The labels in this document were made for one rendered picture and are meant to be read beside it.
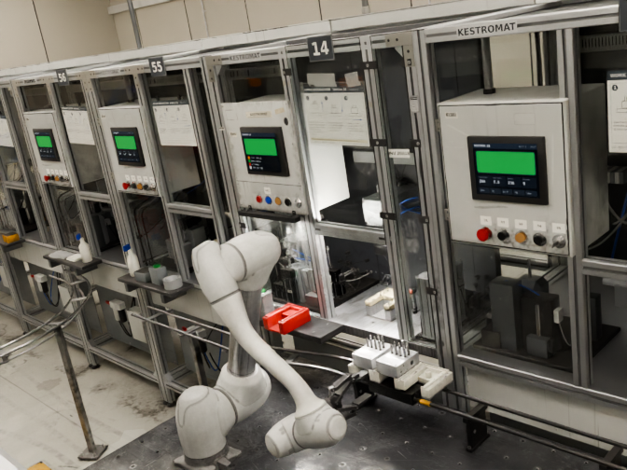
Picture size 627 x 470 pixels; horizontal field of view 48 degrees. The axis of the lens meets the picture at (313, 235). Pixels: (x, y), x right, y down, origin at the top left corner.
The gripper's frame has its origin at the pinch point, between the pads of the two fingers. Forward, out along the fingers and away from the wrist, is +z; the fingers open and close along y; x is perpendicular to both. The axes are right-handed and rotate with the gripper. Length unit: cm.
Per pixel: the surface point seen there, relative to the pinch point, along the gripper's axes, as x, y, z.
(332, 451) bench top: 8.1, -22.5, -10.8
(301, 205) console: 51, 51, 31
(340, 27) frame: 92, 116, 109
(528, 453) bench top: -47, -23, 24
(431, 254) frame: -9, 38, 34
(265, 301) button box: 72, 10, 20
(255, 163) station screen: 73, 68, 28
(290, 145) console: 52, 76, 31
